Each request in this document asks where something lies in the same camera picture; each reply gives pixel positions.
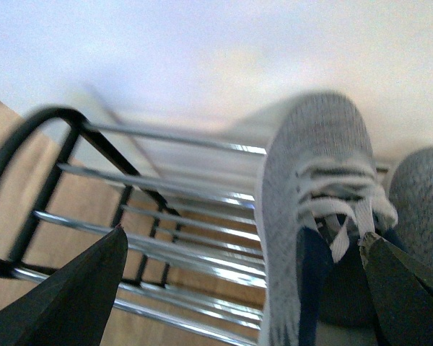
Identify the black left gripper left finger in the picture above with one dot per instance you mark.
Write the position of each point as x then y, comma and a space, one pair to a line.
73, 305

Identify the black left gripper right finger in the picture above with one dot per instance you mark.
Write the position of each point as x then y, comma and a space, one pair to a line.
402, 292

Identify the grey sneaker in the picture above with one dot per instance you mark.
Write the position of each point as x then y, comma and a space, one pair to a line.
318, 196
410, 189

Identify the black metal shoe rack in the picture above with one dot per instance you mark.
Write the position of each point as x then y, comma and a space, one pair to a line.
194, 273

